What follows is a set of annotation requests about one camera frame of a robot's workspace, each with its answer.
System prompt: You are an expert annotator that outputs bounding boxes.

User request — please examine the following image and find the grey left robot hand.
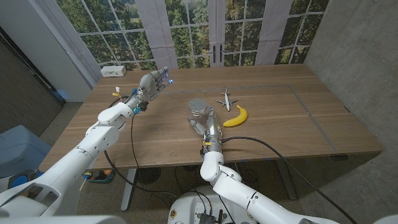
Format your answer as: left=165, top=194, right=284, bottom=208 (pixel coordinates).
left=136, top=66, right=174, bottom=103

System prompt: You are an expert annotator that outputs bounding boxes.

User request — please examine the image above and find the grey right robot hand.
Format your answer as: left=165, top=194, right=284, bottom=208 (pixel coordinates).
left=187, top=107, right=223, bottom=146

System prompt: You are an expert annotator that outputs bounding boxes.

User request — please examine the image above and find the clear plastic jar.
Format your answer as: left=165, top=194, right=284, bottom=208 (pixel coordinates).
left=188, top=110, right=210, bottom=127

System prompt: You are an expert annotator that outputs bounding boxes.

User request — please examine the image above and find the silver metal jar lid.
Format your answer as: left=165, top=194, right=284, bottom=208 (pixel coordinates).
left=188, top=98, right=208, bottom=114

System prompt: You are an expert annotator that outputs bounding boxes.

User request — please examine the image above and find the yellow toy banana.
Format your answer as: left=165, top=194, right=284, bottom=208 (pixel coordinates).
left=223, top=105, right=249, bottom=128

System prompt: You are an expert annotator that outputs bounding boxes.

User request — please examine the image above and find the white toy airplane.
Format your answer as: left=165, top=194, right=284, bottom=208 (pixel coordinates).
left=216, top=88, right=239, bottom=112

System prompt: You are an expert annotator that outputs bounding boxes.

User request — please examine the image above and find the white power strip box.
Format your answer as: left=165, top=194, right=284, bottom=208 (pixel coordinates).
left=100, top=65, right=127, bottom=78

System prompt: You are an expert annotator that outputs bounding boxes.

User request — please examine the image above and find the printed window backdrop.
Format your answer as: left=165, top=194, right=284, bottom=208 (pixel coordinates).
left=55, top=0, right=330, bottom=71

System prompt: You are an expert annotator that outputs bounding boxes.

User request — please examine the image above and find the black round fan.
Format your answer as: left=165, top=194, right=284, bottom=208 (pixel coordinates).
left=136, top=167, right=162, bottom=186

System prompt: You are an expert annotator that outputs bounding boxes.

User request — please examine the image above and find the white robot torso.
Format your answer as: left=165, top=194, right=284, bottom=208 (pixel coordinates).
left=167, top=185, right=257, bottom=224

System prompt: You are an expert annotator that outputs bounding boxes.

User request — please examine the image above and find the grey table leg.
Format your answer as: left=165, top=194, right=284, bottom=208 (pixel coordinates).
left=273, top=160, right=297, bottom=200

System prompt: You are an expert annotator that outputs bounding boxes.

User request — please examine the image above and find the teal basket with items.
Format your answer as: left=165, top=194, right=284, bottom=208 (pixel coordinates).
left=83, top=169, right=114, bottom=184

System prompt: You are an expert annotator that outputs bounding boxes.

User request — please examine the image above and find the white table leg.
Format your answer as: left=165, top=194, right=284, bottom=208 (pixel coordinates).
left=120, top=169, right=137, bottom=212

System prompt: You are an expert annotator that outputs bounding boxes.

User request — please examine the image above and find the white stick with blue cap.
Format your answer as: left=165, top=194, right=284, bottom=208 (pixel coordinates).
left=79, top=172, right=93, bottom=192

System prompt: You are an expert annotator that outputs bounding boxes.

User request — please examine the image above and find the blue plastic bin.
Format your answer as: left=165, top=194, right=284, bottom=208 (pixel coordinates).
left=0, top=124, right=52, bottom=180

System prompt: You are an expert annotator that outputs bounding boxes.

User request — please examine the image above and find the white device with blue pads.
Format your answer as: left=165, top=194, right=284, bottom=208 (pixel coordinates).
left=7, top=169, right=43, bottom=190

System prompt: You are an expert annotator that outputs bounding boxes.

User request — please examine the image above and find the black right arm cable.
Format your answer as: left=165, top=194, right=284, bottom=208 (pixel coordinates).
left=221, top=135, right=359, bottom=224

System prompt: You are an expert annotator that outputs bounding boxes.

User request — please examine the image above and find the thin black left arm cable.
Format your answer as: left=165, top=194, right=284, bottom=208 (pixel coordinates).
left=129, top=114, right=140, bottom=170

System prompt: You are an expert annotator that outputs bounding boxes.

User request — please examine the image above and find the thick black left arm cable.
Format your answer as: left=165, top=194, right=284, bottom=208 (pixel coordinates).
left=103, top=95, right=178, bottom=200

